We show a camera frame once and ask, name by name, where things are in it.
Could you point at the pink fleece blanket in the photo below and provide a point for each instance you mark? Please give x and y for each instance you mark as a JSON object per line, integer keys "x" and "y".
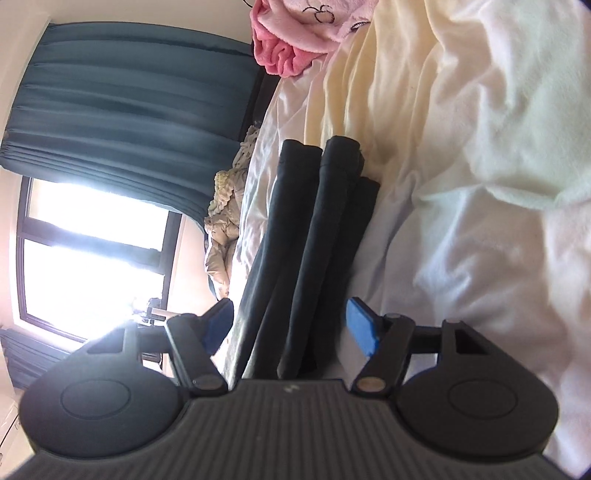
{"x": 288, "y": 35}

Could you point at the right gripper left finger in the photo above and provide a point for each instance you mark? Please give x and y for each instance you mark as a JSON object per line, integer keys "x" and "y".
{"x": 193, "y": 341}

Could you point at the white bed sheet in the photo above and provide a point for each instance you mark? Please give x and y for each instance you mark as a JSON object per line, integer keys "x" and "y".
{"x": 474, "y": 117}

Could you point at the window with dark frame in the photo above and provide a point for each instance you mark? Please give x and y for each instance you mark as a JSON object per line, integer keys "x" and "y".
{"x": 88, "y": 260}

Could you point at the left teal curtain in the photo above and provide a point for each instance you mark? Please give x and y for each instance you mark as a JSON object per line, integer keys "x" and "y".
{"x": 28, "y": 358}

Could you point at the beige puffer jacket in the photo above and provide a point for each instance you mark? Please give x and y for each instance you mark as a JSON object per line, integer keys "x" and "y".
{"x": 221, "y": 225}

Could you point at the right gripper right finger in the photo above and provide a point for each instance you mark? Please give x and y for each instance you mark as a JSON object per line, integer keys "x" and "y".
{"x": 386, "y": 342}

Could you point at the right teal curtain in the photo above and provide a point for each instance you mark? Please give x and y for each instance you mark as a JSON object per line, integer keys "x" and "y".
{"x": 145, "y": 111}

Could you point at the black sofa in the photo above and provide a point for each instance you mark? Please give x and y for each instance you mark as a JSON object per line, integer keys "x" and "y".
{"x": 262, "y": 93}

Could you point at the teal curtain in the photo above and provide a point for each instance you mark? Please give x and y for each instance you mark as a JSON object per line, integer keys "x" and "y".
{"x": 28, "y": 358}
{"x": 145, "y": 111}

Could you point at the black trousers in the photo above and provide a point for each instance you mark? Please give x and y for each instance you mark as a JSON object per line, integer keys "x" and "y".
{"x": 291, "y": 308}

